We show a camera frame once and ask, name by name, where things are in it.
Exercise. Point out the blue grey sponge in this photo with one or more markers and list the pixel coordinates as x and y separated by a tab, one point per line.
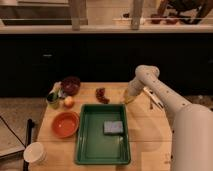
113	127

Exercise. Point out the crumpled plastic wrapper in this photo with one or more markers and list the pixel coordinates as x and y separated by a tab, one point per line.
58	90

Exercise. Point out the dark maroon bowl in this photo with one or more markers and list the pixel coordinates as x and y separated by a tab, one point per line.
71	85

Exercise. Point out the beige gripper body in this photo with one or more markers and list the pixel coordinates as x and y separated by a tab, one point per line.
127	98

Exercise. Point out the green plastic tray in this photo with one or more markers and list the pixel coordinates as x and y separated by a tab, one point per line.
95	146

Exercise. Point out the black clamp handle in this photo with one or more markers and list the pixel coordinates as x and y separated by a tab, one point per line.
30	126

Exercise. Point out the orange red bowl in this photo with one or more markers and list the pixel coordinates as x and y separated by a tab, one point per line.
65	124

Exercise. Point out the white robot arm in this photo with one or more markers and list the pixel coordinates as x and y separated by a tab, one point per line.
192	128

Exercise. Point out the green cup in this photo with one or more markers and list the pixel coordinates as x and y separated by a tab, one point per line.
53	100

